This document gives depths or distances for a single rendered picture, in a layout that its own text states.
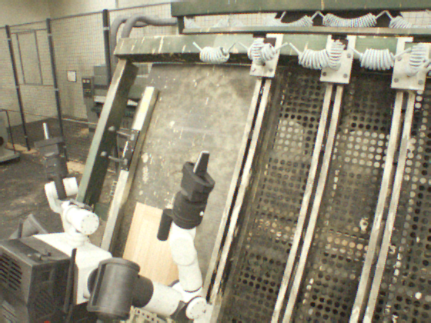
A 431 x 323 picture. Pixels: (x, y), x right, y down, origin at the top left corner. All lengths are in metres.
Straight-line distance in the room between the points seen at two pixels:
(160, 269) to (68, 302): 0.56
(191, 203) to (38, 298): 0.46
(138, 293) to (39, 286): 0.25
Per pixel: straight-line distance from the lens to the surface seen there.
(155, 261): 1.41
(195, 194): 0.82
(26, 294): 0.91
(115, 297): 0.87
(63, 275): 0.95
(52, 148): 1.30
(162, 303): 0.99
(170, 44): 1.57
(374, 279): 1.10
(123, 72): 1.77
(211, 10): 2.02
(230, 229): 1.18
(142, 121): 1.55
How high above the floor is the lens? 1.90
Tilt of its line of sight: 21 degrees down
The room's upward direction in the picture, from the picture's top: straight up
